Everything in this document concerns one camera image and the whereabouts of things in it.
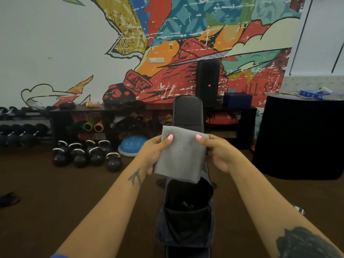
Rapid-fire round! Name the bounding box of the group of black kettlebells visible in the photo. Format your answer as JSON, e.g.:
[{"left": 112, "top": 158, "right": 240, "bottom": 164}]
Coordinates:
[{"left": 52, "top": 140, "right": 123, "bottom": 173}]

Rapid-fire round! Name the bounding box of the dumbbell rack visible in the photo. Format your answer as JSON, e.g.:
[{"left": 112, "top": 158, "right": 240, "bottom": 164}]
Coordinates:
[{"left": 0, "top": 111, "right": 54, "bottom": 145}]

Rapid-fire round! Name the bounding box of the person's left hand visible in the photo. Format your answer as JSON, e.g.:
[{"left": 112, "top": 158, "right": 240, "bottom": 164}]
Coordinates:
[{"left": 135, "top": 134, "right": 174, "bottom": 175}]

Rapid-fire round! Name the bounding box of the black round counter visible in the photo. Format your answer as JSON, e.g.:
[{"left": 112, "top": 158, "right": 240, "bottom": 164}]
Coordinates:
[{"left": 252, "top": 92, "right": 344, "bottom": 181}]

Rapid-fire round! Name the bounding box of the black tall speaker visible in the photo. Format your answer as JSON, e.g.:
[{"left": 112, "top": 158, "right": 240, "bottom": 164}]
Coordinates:
[{"left": 195, "top": 59, "right": 221, "bottom": 108}]

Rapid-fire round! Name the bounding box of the person's left forearm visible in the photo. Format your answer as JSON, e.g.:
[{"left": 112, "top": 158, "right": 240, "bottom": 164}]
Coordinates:
[{"left": 53, "top": 158, "right": 148, "bottom": 258}]

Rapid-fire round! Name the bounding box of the person's right forearm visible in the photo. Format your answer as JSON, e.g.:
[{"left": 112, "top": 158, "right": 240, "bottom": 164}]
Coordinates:
[{"left": 230, "top": 156, "right": 344, "bottom": 258}]

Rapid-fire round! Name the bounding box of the person's right hand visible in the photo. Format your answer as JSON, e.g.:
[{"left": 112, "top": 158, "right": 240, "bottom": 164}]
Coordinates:
[{"left": 196, "top": 134, "right": 242, "bottom": 173}]

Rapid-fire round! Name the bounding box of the black padded workout bench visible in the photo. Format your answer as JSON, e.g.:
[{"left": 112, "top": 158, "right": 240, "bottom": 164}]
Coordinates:
[{"left": 156, "top": 95, "right": 217, "bottom": 258}]

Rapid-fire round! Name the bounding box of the dark fabric bag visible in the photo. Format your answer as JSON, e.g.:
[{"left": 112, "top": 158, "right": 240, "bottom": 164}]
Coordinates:
[{"left": 156, "top": 176, "right": 216, "bottom": 249}]

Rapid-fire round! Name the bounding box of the grey cloth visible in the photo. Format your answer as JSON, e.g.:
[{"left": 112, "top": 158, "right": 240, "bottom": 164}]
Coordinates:
[{"left": 154, "top": 125, "right": 210, "bottom": 184}]

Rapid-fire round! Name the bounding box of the blue book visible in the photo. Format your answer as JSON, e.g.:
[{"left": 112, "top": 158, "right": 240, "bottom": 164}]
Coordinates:
[{"left": 299, "top": 90, "right": 334, "bottom": 99}]

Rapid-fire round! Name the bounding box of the black sandal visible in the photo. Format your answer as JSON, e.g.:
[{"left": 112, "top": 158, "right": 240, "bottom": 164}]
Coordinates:
[{"left": 0, "top": 192, "right": 22, "bottom": 208}]

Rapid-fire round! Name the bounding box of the black low shelf unit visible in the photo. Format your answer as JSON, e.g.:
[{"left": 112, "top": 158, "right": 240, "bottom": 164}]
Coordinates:
[{"left": 49, "top": 103, "right": 257, "bottom": 151}]

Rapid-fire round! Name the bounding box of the white pegboard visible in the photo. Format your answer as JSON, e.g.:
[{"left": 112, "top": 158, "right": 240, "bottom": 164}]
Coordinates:
[{"left": 279, "top": 75, "right": 344, "bottom": 94}]

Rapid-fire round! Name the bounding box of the blue balance dome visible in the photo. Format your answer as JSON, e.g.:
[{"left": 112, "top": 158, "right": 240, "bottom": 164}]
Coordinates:
[{"left": 118, "top": 135, "right": 149, "bottom": 158}]

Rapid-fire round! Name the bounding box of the row of black dumbbells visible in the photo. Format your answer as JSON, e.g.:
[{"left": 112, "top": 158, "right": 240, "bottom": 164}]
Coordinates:
[{"left": 0, "top": 106, "right": 58, "bottom": 148}]

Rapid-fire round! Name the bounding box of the dark blue box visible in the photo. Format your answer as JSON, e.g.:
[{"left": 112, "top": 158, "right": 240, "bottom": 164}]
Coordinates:
[{"left": 223, "top": 92, "right": 253, "bottom": 108}]

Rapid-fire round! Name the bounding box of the red bag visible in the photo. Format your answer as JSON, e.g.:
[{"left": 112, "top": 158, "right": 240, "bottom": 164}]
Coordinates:
[{"left": 206, "top": 112, "right": 239, "bottom": 125}]

